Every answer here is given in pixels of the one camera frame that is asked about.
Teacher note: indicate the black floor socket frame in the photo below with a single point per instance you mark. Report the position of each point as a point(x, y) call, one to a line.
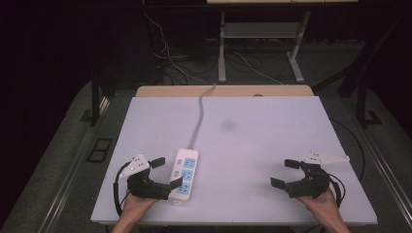
point(99, 150)

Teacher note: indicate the person's left hand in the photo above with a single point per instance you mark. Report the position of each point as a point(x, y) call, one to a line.
point(134, 207)

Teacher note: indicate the white power strip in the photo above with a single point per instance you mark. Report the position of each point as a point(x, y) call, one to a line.
point(184, 176)

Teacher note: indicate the black stand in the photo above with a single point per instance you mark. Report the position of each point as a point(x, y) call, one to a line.
point(95, 97)
point(364, 106)

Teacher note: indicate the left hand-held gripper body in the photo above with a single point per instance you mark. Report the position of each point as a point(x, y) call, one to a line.
point(145, 189)

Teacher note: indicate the grey metal stand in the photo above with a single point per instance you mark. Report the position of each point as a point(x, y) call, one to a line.
point(259, 30)

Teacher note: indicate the aluminium floor rail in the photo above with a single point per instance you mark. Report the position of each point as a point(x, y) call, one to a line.
point(69, 181)
point(387, 171)

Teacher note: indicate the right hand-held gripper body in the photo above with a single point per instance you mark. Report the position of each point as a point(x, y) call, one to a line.
point(312, 184)

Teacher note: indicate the person's right hand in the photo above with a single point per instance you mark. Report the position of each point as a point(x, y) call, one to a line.
point(325, 207)

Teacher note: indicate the wooden table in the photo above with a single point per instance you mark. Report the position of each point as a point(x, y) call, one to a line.
point(226, 91)

